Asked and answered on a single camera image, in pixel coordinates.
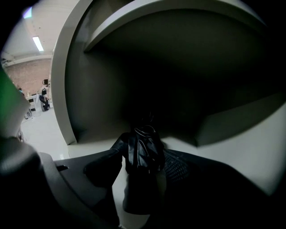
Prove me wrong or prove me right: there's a fluorescent ceiling light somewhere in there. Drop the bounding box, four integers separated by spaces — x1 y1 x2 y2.
32 36 45 52

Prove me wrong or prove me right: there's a white desk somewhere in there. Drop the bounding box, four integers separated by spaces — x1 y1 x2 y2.
25 93 41 118

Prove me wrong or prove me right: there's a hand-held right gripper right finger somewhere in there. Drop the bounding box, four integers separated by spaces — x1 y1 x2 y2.
163 148 212 202

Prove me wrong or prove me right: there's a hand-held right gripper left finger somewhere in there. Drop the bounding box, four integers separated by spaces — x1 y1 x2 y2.
84 132 130 225

